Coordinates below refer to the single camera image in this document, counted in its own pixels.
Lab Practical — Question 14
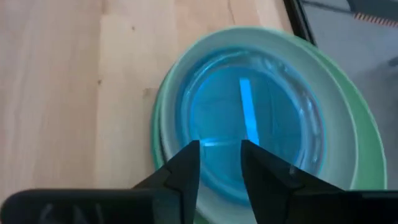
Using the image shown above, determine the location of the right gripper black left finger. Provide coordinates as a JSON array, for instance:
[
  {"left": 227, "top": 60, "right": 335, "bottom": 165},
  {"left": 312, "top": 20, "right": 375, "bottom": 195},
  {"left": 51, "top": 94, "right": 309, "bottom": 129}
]
[{"left": 0, "top": 139, "right": 201, "bottom": 224}]

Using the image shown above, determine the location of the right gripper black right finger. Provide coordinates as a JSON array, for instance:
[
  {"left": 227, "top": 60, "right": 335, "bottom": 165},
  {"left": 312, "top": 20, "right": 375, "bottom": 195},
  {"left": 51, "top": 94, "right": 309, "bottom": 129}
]
[{"left": 241, "top": 139, "right": 398, "bottom": 224}]

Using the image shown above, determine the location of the pale mint plastic plate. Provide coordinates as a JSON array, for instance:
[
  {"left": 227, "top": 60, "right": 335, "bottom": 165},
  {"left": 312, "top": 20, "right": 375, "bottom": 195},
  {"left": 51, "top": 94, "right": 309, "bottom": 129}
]
[{"left": 158, "top": 29, "right": 358, "bottom": 224}]

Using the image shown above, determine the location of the large light green plastic plate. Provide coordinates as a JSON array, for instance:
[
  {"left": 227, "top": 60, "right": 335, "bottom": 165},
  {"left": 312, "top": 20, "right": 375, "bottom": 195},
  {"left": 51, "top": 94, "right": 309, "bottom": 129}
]
[{"left": 150, "top": 26, "right": 388, "bottom": 224}]

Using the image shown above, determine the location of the small clear blue plate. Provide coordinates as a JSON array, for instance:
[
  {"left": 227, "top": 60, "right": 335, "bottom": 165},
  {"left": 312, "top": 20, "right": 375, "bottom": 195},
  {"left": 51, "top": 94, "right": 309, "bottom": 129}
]
[{"left": 175, "top": 46, "right": 326, "bottom": 206}]

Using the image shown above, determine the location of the black hazard-striped mat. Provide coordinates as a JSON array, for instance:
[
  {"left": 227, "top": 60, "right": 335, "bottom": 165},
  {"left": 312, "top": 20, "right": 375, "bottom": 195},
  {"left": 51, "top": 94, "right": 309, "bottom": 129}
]
[{"left": 348, "top": 0, "right": 398, "bottom": 29}]

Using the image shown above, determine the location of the black metal table frame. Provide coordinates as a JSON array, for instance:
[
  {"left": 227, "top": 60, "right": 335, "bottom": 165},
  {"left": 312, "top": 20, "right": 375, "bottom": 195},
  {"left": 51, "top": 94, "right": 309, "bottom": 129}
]
[{"left": 282, "top": 0, "right": 317, "bottom": 46}]

